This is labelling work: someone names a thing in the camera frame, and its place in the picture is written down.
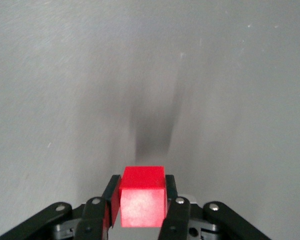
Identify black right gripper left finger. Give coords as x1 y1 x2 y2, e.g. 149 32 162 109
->
0 174 123 240

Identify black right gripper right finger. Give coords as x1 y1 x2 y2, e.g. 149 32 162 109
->
157 174 273 240

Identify small red cube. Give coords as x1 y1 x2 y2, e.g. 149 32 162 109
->
118 165 166 229

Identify dark gray table mat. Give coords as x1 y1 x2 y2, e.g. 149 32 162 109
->
0 0 300 240

